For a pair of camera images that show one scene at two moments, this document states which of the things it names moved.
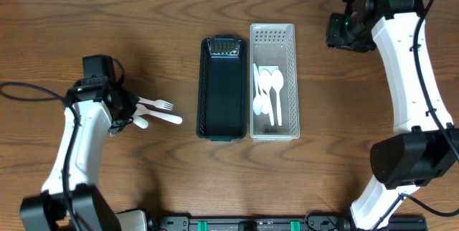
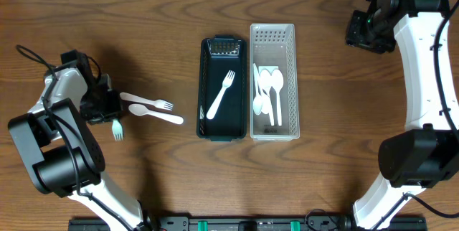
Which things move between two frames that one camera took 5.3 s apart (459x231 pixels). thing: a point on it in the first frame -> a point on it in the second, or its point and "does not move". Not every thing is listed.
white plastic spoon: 265,79 does not move
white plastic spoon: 277,81 does not move
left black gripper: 128,107 -> 106,107
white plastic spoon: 257,102 does not move
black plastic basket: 221,112 does not move
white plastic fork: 140,122 -> 228,80
